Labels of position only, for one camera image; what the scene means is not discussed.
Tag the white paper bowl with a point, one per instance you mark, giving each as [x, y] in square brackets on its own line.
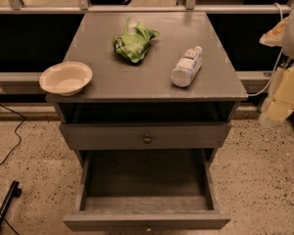
[66, 79]

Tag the black stand leg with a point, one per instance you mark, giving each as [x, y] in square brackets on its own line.
[13, 192]

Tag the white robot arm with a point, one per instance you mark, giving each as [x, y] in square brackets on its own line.
[288, 39]

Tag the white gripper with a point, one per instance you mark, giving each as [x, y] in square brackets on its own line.
[280, 100]

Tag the white plastic bottle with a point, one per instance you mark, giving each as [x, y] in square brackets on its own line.
[187, 67]

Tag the grey wooden cabinet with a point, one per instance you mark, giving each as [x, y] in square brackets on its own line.
[143, 94]

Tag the green chip bag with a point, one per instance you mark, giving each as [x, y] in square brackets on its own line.
[134, 42]

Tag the grey drawer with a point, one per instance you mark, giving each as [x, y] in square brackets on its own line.
[144, 137]
[146, 190]

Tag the grey top drawer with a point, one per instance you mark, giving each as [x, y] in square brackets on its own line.
[144, 137]

